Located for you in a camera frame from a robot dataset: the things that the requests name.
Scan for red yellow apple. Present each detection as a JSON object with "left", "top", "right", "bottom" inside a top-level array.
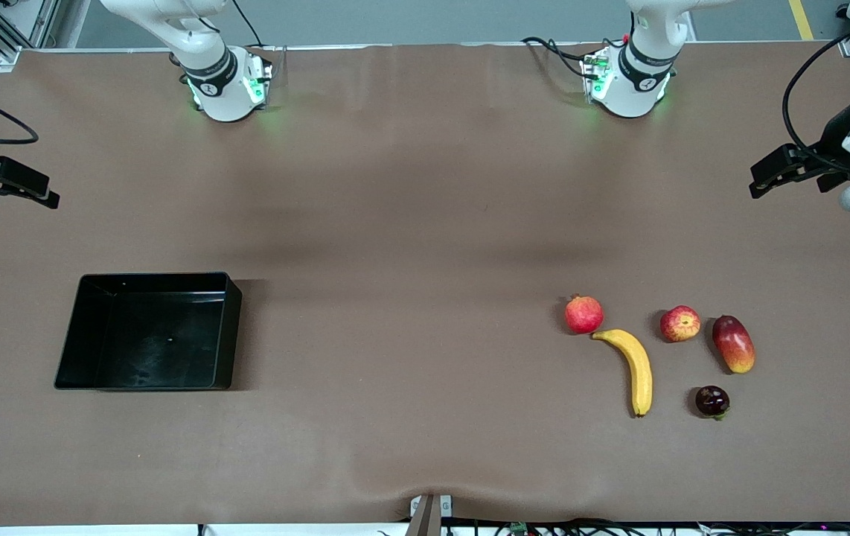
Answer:
[{"left": 659, "top": 305, "right": 702, "bottom": 343}]

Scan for black plastic box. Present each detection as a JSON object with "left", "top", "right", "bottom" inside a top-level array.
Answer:
[{"left": 54, "top": 272, "right": 243, "bottom": 392}]

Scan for yellow banana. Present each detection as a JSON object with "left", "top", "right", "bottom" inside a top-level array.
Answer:
[{"left": 592, "top": 328, "right": 654, "bottom": 418}]

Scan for yellow floor tape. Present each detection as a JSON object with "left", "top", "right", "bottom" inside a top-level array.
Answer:
[{"left": 788, "top": 0, "right": 817, "bottom": 42}]

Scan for red yellow mango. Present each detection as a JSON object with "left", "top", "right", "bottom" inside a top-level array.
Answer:
[{"left": 712, "top": 315, "right": 756, "bottom": 374}]

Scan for dark purple mangosteen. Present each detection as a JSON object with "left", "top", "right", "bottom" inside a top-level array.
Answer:
[{"left": 695, "top": 385, "right": 731, "bottom": 421}]

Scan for red pomegranate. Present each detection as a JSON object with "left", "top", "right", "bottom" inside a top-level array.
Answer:
[{"left": 563, "top": 294, "right": 606, "bottom": 336}]

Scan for brown table cover mat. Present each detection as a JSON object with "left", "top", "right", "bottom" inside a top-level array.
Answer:
[{"left": 0, "top": 41, "right": 850, "bottom": 526}]

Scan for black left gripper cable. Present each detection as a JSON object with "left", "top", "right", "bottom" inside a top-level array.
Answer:
[{"left": 782, "top": 7, "right": 850, "bottom": 173}]

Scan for black left base cables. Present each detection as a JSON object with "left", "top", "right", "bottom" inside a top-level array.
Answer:
[{"left": 520, "top": 36, "right": 604, "bottom": 81}]

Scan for black right base cable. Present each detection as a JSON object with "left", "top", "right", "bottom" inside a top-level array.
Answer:
[{"left": 230, "top": 0, "right": 266, "bottom": 49}]

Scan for metal table edge bracket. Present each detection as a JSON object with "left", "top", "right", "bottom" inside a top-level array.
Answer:
[{"left": 409, "top": 494, "right": 453, "bottom": 536}]

